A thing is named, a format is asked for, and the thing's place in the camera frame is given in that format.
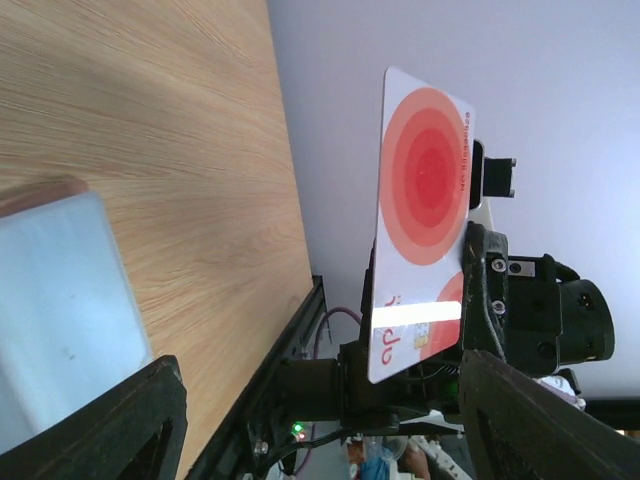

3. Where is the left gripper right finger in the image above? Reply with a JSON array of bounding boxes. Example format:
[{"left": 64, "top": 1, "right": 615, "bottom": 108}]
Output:
[{"left": 459, "top": 350, "right": 639, "bottom": 479}]

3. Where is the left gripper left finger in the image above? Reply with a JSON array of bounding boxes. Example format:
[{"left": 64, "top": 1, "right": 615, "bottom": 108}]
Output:
[{"left": 1, "top": 355, "right": 187, "bottom": 479}]

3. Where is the black aluminium frame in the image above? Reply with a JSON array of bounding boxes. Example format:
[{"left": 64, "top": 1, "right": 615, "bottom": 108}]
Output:
[{"left": 184, "top": 273, "right": 640, "bottom": 480}]

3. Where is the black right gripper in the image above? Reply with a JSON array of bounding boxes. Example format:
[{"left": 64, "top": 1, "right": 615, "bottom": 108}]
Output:
[{"left": 461, "top": 221, "right": 615, "bottom": 378}]

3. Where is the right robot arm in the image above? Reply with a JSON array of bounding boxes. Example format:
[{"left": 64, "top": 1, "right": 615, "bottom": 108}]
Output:
[{"left": 250, "top": 223, "right": 633, "bottom": 479}]

